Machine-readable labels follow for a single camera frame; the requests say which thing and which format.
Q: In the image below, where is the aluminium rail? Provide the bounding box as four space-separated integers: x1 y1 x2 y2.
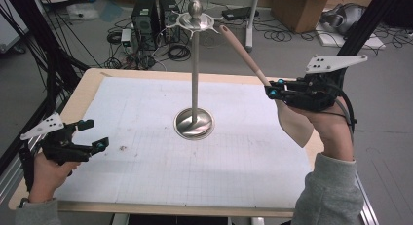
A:
352 131 380 225

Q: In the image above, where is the black metal frame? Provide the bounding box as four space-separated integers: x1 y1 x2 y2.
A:
335 0 413 57
0 0 92 194

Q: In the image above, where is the metal utensil stand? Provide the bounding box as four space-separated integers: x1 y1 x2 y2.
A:
161 0 222 141

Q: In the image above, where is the person's right hand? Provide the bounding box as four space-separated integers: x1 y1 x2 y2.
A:
300 94 355 162

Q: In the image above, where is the person's left hand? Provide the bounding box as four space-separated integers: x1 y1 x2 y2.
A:
28 152 81 204

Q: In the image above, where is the wooden spoon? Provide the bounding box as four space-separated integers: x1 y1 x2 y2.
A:
217 24 316 149

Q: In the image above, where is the large black computer tower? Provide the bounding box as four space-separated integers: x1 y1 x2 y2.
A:
131 0 161 53

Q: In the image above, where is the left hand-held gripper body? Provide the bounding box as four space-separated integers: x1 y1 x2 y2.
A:
19 111 94 166

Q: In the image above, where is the black flat device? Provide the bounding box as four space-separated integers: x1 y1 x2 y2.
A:
221 6 260 22

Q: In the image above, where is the coiled black cable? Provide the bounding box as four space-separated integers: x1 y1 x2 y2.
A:
167 43 193 62

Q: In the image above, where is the white grid mat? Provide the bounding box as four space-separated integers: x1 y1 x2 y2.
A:
53 76 313 209

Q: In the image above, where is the clear plastic bag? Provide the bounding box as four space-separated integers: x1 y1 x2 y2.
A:
66 3 100 21

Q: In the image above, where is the white flat board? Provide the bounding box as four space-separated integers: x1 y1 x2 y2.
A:
315 29 388 51

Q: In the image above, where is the slim black computer tower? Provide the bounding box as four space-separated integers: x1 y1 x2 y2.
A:
158 0 181 44

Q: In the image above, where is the white stand leg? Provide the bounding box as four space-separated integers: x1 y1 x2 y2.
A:
244 0 261 54

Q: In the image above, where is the open cardboard box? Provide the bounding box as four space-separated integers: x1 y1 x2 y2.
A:
271 0 340 34

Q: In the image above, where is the white adapter box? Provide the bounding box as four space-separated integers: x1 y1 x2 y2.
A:
120 28 132 48

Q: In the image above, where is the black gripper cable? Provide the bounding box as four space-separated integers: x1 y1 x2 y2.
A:
330 83 358 145

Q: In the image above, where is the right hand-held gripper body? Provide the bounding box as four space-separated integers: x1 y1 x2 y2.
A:
282 54 369 113

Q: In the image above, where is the grey white headset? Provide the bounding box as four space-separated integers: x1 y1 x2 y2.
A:
320 3 366 36

